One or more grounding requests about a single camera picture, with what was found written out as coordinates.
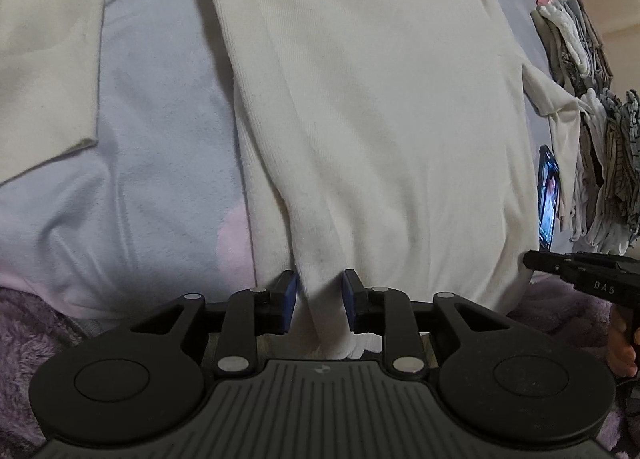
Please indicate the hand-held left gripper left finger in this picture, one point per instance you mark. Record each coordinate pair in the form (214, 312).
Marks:
(289, 303)

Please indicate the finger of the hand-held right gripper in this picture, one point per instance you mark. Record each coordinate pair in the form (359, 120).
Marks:
(547, 261)

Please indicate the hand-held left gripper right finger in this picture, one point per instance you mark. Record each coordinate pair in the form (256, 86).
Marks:
(350, 305)

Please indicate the cream long-sleeve shirt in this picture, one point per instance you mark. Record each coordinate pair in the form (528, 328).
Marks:
(375, 114)

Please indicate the stack of folded clothes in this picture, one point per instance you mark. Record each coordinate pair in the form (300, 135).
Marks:
(575, 39)
(610, 164)

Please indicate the person's right hand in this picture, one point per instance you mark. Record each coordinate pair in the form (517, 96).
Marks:
(620, 354)

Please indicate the black smartphone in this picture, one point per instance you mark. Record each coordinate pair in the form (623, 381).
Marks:
(549, 194)

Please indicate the purple fleece robe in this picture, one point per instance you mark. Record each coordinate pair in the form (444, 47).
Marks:
(30, 339)

